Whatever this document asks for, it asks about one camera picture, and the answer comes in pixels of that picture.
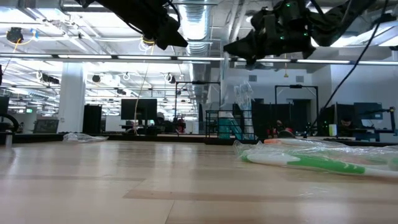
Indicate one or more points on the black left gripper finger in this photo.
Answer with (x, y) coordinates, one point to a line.
(172, 35)

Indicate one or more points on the orange toothbrush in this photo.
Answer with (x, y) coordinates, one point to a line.
(272, 141)

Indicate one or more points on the clear plastic wrapper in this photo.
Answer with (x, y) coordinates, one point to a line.
(81, 138)

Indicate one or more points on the blue monitor on arm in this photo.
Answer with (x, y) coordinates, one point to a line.
(368, 110)

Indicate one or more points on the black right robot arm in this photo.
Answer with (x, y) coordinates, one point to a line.
(335, 21)

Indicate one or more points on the long ceiling light bar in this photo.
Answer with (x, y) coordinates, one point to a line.
(84, 56)

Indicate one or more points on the black monitor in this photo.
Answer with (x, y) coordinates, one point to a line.
(139, 109)

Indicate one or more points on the person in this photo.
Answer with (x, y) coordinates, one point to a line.
(160, 119)
(346, 122)

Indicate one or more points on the white green cup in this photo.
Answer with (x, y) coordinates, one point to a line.
(332, 130)

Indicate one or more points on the white pillar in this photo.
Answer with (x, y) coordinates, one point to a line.
(71, 99)

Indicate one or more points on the black cabinet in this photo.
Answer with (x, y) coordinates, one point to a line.
(92, 119)

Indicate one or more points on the dark laptop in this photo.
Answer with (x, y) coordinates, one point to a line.
(45, 126)

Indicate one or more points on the black rig frame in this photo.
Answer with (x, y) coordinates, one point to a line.
(176, 102)
(295, 86)

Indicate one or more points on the black aluminium table frame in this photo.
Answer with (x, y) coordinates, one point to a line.
(37, 137)

